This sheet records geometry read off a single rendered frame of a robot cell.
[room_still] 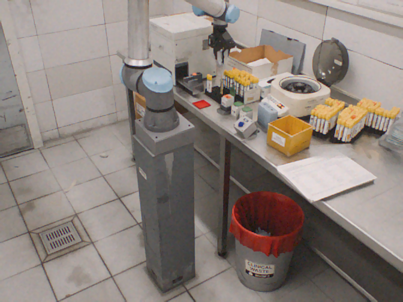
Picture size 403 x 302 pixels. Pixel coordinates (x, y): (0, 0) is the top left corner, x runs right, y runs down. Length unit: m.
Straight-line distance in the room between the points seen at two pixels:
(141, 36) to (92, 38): 1.78
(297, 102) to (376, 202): 0.62
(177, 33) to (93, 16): 1.33
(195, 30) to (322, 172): 1.04
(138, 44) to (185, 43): 0.57
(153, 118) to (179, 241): 0.69
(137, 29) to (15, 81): 1.79
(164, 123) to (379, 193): 0.86
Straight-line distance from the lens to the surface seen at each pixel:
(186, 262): 2.24
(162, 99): 1.66
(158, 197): 1.85
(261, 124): 1.91
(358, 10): 2.06
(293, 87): 2.09
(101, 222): 2.74
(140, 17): 1.68
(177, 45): 2.21
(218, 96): 2.12
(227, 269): 2.41
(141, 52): 1.72
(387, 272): 2.21
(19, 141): 3.54
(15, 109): 3.42
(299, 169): 1.63
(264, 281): 2.25
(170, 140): 1.71
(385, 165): 1.79
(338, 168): 1.68
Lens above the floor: 1.82
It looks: 33 degrees down
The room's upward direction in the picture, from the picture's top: straight up
